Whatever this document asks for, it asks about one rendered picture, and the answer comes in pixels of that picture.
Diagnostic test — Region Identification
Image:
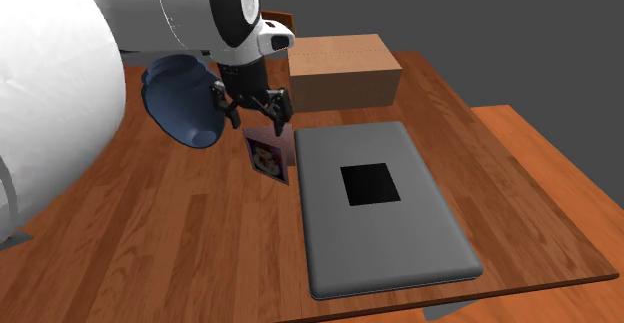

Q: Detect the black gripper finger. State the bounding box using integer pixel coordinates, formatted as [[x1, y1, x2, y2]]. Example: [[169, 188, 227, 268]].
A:
[[253, 87, 295, 138], [210, 80, 243, 130]]

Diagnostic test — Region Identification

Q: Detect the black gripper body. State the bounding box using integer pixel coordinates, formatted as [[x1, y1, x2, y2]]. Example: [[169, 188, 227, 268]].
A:
[[216, 57, 273, 111]]

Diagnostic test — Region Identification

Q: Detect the dark blue bowl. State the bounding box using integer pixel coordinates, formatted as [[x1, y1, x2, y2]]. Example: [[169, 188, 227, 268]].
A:
[[140, 54, 225, 150]]

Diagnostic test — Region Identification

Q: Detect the small purple picture box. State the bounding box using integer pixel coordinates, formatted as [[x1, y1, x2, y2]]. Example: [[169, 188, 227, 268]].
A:
[[242, 123, 298, 187]]

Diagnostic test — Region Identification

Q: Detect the brown wooden chair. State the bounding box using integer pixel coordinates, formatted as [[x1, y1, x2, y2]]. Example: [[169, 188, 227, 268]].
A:
[[260, 10, 297, 38]]

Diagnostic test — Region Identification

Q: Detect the brown cardboard box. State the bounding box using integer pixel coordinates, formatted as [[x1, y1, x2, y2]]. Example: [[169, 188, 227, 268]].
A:
[[286, 33, 404, 115]]

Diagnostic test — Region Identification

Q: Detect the grey closed laptop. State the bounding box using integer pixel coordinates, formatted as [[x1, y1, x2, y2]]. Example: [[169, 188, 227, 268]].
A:
[[293, 120, 485, 302]]

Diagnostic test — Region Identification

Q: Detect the brown wooden table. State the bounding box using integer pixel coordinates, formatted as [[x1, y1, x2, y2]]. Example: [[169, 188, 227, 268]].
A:
[[0, 50, 620, 323]]

